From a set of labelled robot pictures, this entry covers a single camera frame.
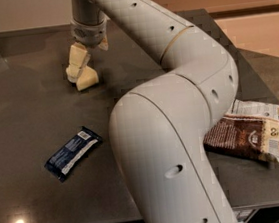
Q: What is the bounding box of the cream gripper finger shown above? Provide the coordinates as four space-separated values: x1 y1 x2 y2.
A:
65 42 91 83
99 37 109 51

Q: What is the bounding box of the yellow sponge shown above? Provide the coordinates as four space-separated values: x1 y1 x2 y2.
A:
76 66 99 91

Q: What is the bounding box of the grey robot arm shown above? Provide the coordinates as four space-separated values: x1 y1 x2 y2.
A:
71 0 239 223

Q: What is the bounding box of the brown chip bag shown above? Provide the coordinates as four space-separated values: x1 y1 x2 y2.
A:
203 99 279 163

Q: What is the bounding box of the blue snack bar wrapper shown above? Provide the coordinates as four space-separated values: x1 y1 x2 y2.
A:
44 127 103 182

